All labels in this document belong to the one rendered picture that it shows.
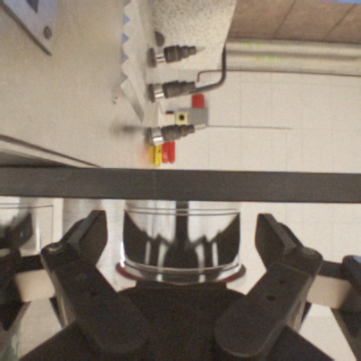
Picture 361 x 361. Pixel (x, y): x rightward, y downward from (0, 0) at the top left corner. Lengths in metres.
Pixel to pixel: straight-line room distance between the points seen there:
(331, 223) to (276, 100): 0.87
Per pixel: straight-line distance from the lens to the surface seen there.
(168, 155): 0.44
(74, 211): 0.28
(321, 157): 1.88
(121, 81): 0.20
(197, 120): 1.62
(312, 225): 1.84
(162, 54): 0.37
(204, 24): 0.50
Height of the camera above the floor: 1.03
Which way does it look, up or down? 3 degrees down
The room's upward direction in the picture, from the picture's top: 179 degrees counter-clockwise
